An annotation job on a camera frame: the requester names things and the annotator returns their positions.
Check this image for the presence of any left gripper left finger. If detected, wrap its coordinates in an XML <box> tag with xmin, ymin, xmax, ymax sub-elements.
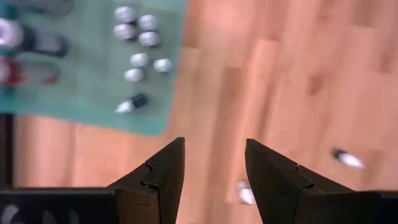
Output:
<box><xmin>0</xmin><ymin>136</ymin><xmax>187</xmax><ymax>224</ymax></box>

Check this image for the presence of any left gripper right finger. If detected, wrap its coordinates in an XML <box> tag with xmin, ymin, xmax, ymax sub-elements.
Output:
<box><xmin>244</xmin><ymin>138</ymin><xmax>398</xmax><ymax>224</ymax></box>

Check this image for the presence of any teal translucent plastic bin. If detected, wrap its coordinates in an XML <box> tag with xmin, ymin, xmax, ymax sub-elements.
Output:
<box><xmin>0</xmin><ymin>0</ymin><xmax>187</xmax><ymax>137</ymax></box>

